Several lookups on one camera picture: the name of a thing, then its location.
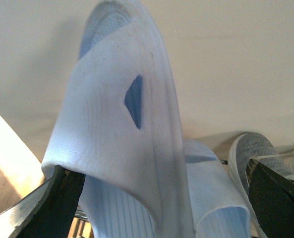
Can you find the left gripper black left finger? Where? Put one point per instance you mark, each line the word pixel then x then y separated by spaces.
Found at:
pixel 46 212

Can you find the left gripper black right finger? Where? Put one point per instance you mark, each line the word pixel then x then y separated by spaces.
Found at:
pixel 272 199

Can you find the white rubber slipper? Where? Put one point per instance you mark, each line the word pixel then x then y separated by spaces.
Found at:
pixel 119 125
pixel 218 208

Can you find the grey knit sneaker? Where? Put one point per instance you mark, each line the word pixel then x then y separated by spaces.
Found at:
pixel 254 146

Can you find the black metal shoe rack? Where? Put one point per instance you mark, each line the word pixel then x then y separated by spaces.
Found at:
pixel 80 227

